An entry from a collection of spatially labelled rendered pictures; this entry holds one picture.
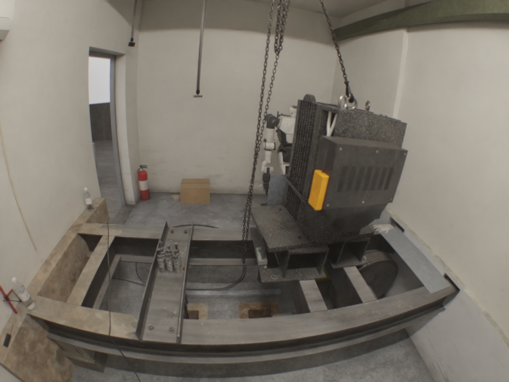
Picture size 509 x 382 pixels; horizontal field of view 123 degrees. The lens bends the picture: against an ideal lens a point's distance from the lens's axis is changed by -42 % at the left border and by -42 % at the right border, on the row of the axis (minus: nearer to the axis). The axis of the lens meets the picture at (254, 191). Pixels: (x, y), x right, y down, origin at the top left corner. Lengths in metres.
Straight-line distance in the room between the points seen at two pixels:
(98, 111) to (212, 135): 5.20
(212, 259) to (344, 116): 1.35
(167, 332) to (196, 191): 2.44
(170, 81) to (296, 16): 1.95
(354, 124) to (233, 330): 1.11
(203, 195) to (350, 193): 2.54
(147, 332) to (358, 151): 1.23
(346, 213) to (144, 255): 1.47
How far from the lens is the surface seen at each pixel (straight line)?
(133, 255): 1.96
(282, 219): 1.47
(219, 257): 1.84
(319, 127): 1.20
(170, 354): 1.39
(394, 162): 1.20
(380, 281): 2.13
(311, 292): 1.38
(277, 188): 1.74
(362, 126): 1.17
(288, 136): 2.42
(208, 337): 1.15
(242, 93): 3.32
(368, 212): 1.25
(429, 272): 1.95
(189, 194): 3.33
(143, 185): 3.51
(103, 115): 7.89
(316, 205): 1.02
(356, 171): 1.05
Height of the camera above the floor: 1.67
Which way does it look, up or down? 26 degrees down
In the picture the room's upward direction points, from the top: 5 degrees clockwise
